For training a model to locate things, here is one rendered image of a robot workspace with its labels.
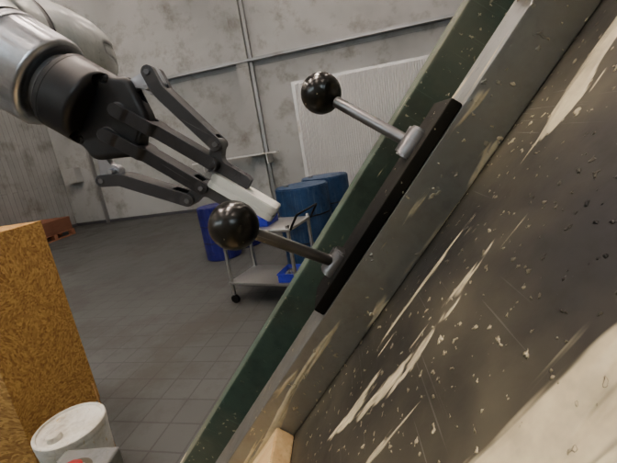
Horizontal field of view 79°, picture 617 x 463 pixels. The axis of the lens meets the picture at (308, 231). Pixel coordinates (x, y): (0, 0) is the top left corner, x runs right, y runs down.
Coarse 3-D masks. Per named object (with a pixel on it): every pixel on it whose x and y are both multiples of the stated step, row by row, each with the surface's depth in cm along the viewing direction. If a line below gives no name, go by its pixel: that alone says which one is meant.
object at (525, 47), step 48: (528, 0) 26; (576, 0) 25; (528, 48) 26; (480, 96) 27; (528, 96) 27; (480, 144) 28; (432, 192) 29; (384, 240) 30; (384, 288) 31; (336, 336) 33; (288, 384) 34; (240, 432) 39; (288, 432) 36
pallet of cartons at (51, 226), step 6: (66, 216) 957; (42, 222) 899; (48, 222) 888; (54, 222) 909; (60, 222) 925; (66, 222) 946; (48, 228) 887; (54, 228) 907; (60, 228) 923; (66, 228) 943; (72, 228) 962; (48, 234) 885; (54, 234) 903; (60, 234) 967; (72, 234) 958; (48, 240) 928; (54, 240) 903
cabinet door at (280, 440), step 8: (280, 432) 35; (272, 440) 35; (280, 440) 34; (288, 440) 35; (264, 448) 35; (272, 448) 33; (280, 448) 33; (288, 448) 34; (264, 456) 34; (272, 456) 32; (280, 456) 33; (288, 456) 33
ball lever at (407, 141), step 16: (320, 80) 33; (336, 80) 34; (304, 96) 34; (320, 96) 33; (336, 96) 34; (320, 112) 35; (352, 112) 33; (384, 128) 31; (416, 128) 30; (400, 144) 30; (416, 144) 30
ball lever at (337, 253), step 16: (224, 208) 27; (240, 208) 27; (208, 224) 27; (224, 224) 26; (240, 224) 27; (256, 224) 28; (224, 240) 27; (240, 240) 27; (256, 240) 29; (272, 240) 30; (288, 240) 30; (304, 256) 32; (320, 256) 32; (336, 256) 33
